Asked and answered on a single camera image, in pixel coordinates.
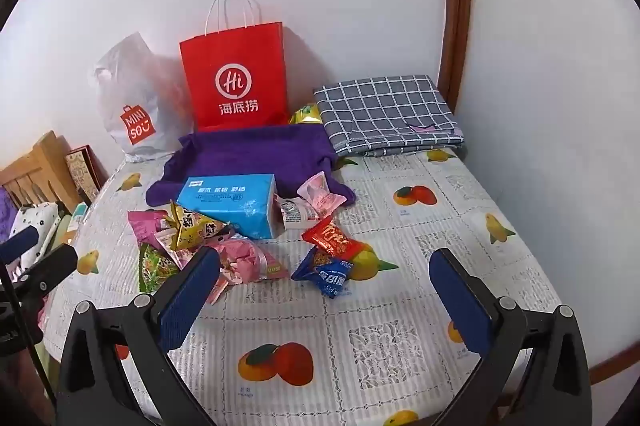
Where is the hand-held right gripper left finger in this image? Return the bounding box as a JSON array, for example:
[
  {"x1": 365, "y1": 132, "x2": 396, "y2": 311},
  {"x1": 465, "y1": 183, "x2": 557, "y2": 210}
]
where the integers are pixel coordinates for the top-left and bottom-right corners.
[{"x1": 57, "y1": 246, "x2": 222, "y2": 426}]

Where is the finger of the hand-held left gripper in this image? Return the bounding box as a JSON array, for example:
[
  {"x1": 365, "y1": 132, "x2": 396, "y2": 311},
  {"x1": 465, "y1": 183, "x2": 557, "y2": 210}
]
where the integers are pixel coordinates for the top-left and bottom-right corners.
[
  {"x1": 12, "y1": 244, "x2": 79, "y2": 302},
  {"x1": 0, "y1": 226, "x2": 41, "y2": 263}
]

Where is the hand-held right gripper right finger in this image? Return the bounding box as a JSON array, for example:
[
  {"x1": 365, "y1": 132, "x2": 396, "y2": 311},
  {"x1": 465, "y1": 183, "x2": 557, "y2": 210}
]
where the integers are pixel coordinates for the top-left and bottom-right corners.
[{"x1": 429, "y1": 248, "x2": 593, "y2": 426}]

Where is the pink printed snack packet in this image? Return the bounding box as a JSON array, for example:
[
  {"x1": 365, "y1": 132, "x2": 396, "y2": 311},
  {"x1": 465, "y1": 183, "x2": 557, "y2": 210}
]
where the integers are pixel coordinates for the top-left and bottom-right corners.
[{"x1": 154, "y1": 230, "x2": 190, "y2": 268}]

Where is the gold snack packet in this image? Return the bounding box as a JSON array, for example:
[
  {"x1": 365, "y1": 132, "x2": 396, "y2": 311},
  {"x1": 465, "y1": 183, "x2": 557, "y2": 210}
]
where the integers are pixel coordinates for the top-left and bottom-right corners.
[{"x1": 167, "y1": 201, "x2": 231, "y2": 252}]

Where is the large pink snack packet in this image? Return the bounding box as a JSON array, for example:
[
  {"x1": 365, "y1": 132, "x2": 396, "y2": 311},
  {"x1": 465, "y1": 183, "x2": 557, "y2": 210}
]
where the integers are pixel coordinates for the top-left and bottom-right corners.
[{"x1": 220, "y1": 237, "x2": 292, "y2": 284}]

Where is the magenta snack packet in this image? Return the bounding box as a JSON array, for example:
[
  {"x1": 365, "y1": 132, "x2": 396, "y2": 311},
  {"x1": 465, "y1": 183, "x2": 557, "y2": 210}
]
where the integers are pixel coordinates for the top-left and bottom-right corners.
[{"x1": 127, "y1": 208, "x2": 173, "y2": 249}]

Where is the blue snack packet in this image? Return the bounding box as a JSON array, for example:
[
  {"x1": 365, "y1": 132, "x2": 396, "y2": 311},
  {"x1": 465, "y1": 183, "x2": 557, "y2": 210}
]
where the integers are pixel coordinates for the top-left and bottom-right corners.
[{"x1": 291, "y1": 246, "x2": 355, "y2": 299}]

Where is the white and red snack packet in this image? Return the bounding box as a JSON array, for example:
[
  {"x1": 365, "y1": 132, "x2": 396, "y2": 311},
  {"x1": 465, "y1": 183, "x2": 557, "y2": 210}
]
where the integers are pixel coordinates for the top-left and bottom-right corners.
[{"x1": 275, "y1": 197, "x2": 323, "y2": 232}]

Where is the pale pink peach snack packet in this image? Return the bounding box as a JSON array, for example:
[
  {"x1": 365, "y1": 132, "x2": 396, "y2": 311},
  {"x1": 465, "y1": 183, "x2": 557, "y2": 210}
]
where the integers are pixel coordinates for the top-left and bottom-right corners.
[{"x1": 296, "y1": 172, "x2": 347, "y2": 221}]

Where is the white spotted plush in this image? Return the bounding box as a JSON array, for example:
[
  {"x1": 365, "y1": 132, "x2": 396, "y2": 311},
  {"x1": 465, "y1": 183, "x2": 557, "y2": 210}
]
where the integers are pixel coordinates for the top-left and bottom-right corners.
[{"x1": 7, "y1": 201, "x2": 61, "y2": 267}]

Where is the purple plush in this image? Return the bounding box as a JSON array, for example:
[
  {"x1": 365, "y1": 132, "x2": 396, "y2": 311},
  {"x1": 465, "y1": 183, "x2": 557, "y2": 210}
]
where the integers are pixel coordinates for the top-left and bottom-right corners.
[{"x1": 0, "y1": 186, "x2": 15, "y2": 252}]

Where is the patterned box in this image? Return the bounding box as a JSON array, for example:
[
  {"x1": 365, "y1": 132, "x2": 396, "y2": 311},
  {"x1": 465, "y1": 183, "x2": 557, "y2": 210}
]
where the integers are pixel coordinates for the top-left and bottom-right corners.
[{"x1": 64, "y1": 145, "x2": 108, "y2": 202}]

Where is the blue tissue pack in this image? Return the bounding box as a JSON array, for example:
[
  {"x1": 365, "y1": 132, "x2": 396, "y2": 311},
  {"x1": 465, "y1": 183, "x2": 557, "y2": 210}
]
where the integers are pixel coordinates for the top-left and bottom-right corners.
[{"x1": 175, "y1": 173, "x2": 287, "y2": 240}]

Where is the fruit print tablecloth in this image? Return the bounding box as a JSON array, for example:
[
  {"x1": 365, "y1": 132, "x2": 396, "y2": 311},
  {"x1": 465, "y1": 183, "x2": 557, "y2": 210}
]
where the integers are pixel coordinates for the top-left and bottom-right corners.
[{"x1": 37, "y1": 146, "x2": 568, "y2": 426}]

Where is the purple towel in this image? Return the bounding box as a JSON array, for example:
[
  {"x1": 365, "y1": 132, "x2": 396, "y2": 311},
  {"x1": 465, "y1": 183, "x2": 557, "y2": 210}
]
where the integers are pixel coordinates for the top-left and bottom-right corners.
[{"x1": 146, "y1": 126, "x2": 357, "y2": 208}]

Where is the white plastic bag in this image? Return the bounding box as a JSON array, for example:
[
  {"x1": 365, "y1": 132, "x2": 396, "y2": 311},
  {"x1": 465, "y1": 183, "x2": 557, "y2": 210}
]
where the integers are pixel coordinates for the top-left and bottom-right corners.
[{"x1": 91, "y1": 31, "x2": 196, "y2": 163}]

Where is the grey checkered folded cloth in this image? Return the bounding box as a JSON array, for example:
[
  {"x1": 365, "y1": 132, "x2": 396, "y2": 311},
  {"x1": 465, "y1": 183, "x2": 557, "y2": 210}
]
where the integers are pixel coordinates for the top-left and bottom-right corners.
[{"x1": 313, "y1": 74, "x2": 466, "y2": 157}]

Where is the yellow green snack packet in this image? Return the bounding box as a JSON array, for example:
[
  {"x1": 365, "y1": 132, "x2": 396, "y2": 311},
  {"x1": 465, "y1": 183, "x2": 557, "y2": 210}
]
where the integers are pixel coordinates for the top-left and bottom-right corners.
[{"x1": 291, "y1": 103, "x2": 326, "y2": 127}]

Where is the red paper bag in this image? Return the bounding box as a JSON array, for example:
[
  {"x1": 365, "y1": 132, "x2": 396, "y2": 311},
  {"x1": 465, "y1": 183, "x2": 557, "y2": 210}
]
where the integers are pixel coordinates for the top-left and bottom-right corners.
[{"x1": 179, "y1": 0, "x2": 290, "y2": 132}]

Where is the black cable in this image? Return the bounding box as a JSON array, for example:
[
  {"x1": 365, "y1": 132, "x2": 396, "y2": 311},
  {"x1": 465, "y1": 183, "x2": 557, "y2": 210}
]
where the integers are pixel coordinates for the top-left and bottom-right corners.
[{"x1": 0, "y1": 263, "x2": 57, "y2": 407}]

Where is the wooden door frame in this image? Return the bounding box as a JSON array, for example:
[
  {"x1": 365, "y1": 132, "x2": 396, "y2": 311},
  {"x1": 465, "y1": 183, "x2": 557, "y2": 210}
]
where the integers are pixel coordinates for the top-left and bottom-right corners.
[{"x1": 437, "y1": 0, "x2": 473, "y2": 117}]

